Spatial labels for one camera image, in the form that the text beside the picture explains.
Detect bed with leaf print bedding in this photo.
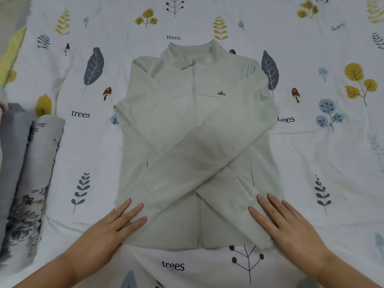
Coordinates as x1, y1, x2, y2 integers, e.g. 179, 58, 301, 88
0, 0, 384, 288

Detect person's left hand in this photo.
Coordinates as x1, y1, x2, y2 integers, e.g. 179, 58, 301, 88
63, 198, 148, 282

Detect sage green zip jacket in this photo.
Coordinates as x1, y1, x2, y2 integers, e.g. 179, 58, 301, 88
113, 39, 284, 251

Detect person's right hand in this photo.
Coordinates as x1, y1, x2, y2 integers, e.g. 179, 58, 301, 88
248, 192, 334, 281

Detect light blue denim jeans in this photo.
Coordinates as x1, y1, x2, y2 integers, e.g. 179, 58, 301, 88
0, 104, 36, 240

